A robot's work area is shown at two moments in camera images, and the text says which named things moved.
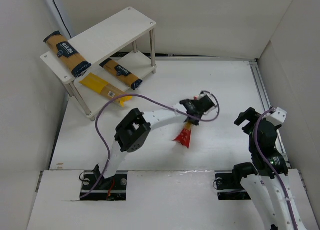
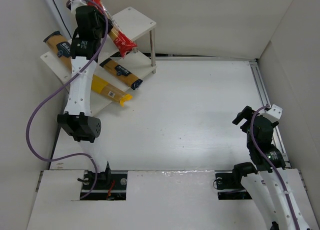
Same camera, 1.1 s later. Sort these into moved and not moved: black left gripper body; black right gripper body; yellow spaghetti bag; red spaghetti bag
Moved: red spaghetti bag; black left gripper body
Not moved: black right gripper body; yellow spaghetti bag
